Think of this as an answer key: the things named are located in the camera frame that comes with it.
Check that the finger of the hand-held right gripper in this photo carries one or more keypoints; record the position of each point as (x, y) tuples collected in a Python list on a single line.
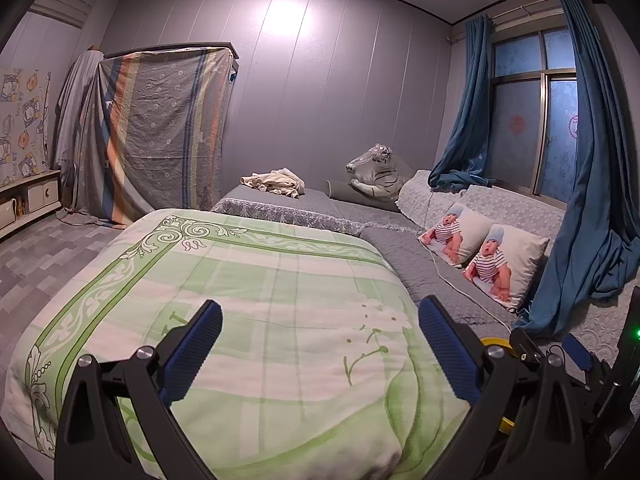
[(525, 342), (577, 352)]

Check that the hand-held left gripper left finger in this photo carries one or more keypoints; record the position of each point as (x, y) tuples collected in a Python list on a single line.
[(192, 355)]

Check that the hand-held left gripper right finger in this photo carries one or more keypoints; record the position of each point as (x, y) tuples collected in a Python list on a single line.
[(447, 355)]

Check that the baby print pillow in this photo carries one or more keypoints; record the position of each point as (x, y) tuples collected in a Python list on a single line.
[(520, 260), (470, 225)]

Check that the green patterned blanket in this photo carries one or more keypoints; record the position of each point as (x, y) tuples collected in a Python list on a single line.
[(275, 310)]

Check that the blue curtain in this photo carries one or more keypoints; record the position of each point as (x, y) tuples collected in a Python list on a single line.
[(585, 210), (470, 110)]

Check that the grey bolster pillow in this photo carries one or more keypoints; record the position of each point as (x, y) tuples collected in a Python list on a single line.
[(350, 195)]

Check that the white tiger plush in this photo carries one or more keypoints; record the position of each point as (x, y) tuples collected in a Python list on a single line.
[(380, 175)]

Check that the beige clothes pile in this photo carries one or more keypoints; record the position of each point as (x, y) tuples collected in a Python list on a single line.
[(275, 180)]

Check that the low white cabinet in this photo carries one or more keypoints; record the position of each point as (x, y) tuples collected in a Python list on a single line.
[(42, 195)]

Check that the striped grey sheet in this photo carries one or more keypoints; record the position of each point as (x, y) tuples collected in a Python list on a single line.
[(160, 135)]

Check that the frosted glass window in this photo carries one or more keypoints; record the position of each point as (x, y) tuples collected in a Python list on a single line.
[(520, 120)]

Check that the white rounded device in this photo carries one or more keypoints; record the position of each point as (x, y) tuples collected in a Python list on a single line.
[(6, 215)]

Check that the grey hanging cloth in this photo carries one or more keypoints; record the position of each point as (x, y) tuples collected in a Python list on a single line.
[(75, 110)]

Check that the metal curtain rod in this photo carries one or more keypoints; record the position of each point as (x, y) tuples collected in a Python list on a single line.
[(525, 8)]

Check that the cartoon print wall mat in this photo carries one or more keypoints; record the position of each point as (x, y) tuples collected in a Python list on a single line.
[(25, 125)]

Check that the dark wardrobe frame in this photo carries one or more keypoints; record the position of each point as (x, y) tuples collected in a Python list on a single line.
[(235, 55)]

